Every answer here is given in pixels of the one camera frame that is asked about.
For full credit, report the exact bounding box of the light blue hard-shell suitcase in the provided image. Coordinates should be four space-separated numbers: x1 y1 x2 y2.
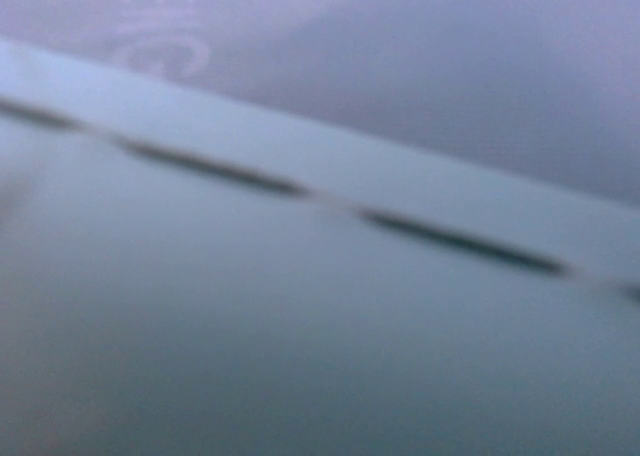
1 40 639 455

